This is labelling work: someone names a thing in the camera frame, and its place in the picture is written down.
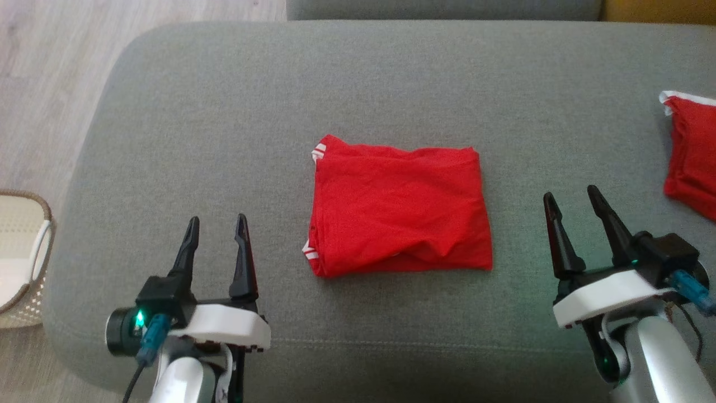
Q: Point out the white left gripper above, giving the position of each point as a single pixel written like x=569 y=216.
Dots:
x=229 y=324

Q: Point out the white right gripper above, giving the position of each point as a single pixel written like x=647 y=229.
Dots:
x=604 y=294

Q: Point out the red shorts with white band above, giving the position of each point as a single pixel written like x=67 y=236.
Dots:
x=696 y=157

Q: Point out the red and white basketball jersey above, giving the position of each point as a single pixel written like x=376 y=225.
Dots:
x=397 y=212

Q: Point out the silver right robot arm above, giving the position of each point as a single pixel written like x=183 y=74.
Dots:
x=654 y=364

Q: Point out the cream woven laundry basket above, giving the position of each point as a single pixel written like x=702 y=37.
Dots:
x=17 y=224

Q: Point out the grey fabric sofa seat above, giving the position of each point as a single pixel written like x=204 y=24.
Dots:
x=335 y=84

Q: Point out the mustard yellow cushion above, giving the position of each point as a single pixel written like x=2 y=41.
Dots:
x=660 y=10

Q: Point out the grey sofa back cushion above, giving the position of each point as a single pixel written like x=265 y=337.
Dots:
x=447 y=8

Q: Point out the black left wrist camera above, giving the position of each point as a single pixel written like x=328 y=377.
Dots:
x=162 y=294

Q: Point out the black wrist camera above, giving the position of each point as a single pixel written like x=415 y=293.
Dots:
x=162 y=294
x=668 y=257

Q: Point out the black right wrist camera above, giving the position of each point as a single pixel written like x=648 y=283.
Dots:
x=668 y=257

